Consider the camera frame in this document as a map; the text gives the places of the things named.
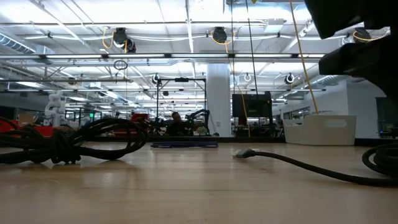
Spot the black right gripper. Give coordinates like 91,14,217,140
304,0,398,105

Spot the black USB-C cable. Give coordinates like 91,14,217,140
232,142,398,187
0,116,150,165

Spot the purple USB-C cable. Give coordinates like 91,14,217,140
150,141,219,149

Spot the white plastic bin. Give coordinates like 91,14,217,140
282,114,358,146

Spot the black monitor screen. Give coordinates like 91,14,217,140
231,91,274,118

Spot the white square column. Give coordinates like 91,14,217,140
206,63,233,138

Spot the long ceiling light strip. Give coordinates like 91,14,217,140
0,54,326,60

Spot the person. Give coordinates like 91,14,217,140
167,111,187,137

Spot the red box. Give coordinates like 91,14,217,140
131,113,150,123

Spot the thick yellow hanging cable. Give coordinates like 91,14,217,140
289,0,320,115

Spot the black hanging cable with coil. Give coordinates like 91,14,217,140
244,0,259,96

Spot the thin yellow hanging cable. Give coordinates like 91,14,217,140
228,43,251,138

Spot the black metal rig frame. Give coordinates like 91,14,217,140
155,77,208,135

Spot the silver ventilation duct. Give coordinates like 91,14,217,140
0,32,37,55

